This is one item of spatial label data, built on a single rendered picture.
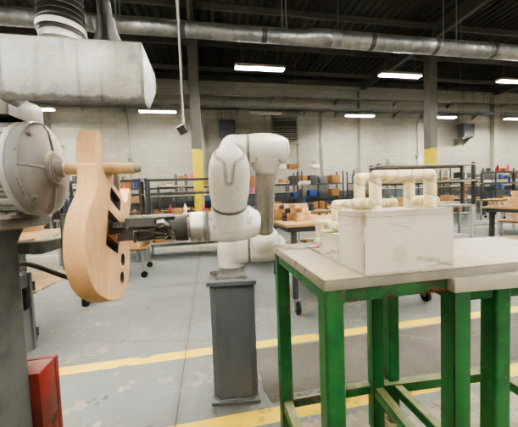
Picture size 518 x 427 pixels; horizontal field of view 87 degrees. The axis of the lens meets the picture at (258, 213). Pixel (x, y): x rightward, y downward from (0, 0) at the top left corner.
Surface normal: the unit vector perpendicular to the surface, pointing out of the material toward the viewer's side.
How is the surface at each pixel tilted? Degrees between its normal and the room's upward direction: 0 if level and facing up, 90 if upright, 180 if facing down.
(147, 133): 90
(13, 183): 110
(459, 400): 90
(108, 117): 90
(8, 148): 76
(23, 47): 90
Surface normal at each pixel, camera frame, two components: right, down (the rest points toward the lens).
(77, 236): 0.18, -0.25
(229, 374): 0.05, 0.05
